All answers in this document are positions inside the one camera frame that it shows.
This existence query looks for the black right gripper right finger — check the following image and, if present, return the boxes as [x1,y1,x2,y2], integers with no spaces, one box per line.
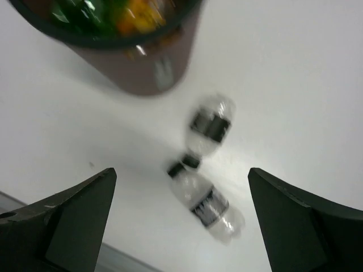
[248,168,362,271]

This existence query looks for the clear bottle black label lying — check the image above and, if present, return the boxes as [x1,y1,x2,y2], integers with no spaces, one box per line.
[167,161,245,244]

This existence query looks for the clear bottle black label upright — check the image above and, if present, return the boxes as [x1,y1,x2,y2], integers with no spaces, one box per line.
[181,93,236,169]

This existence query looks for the aluminium frame rail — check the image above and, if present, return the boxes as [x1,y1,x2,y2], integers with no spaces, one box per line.
[0,190,165,272]

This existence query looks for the orange juice bottle front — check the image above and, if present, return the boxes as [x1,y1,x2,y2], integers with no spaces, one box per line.
[114,1,166,36]

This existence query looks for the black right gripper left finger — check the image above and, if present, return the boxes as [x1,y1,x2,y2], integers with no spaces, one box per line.
[1,168,117,271]

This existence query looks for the brown garbage bin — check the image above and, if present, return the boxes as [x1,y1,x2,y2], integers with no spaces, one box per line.
[11,1,203,96]

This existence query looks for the green plastic bottle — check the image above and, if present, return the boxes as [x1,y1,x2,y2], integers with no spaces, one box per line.
[50,1,116,37]

